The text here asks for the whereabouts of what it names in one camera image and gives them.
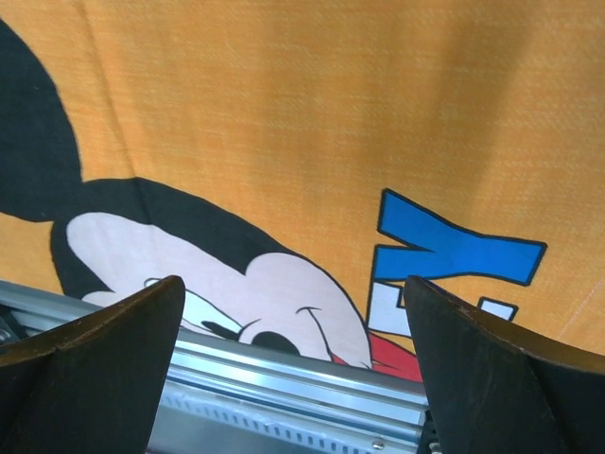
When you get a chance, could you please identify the aluminium mounting rail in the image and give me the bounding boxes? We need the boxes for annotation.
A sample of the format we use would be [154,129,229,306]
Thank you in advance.
[1,283,427,443]

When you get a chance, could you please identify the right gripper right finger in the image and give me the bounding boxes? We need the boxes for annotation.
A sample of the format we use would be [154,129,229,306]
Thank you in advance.
[404,276,604,453]

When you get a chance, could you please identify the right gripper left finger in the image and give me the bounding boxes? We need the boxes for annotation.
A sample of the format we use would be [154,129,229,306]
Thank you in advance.
[1,276,184,453]

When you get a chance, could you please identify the orange Mickey Mouse cloth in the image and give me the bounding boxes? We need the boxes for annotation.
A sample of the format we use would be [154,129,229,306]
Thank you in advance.
[1,1,604,381]

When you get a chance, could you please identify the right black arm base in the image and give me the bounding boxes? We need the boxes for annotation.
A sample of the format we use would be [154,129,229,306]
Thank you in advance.
[416,410,442,454]

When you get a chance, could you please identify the perforated cable duct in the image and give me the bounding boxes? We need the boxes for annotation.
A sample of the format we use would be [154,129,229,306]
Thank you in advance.
[148,382,418,453]

